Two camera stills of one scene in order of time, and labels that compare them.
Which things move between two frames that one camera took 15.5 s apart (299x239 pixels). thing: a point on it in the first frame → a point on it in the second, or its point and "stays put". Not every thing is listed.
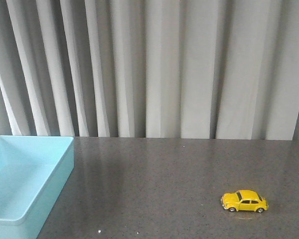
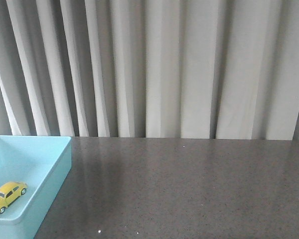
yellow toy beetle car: (244, 200) → (7, 193)
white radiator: (167, 69) stays put
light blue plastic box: (27, 175) stays put
